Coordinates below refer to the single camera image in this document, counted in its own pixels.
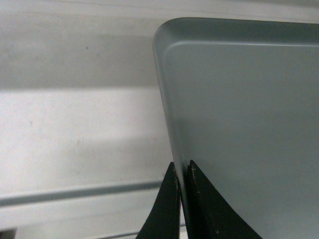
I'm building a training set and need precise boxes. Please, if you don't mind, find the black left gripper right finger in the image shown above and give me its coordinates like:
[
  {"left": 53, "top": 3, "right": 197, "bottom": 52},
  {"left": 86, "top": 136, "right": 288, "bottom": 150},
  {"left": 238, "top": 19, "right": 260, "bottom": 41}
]
[{"left": 185, "top": 160, "right": 261, "bottom": 239}]

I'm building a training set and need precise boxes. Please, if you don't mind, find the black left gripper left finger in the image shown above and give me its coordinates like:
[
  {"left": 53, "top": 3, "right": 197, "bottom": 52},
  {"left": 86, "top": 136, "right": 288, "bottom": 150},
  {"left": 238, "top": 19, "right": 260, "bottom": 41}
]
[{"left": 137, "top": 162, "right": 180, "bottom": 239}]

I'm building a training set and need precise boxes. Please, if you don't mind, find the grey rectangular serving tray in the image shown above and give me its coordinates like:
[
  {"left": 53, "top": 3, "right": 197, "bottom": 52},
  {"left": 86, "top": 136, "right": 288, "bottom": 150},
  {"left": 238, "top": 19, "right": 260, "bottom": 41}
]
[{"left": 153, "top": 18, "right": 319, "bottom": 239}]

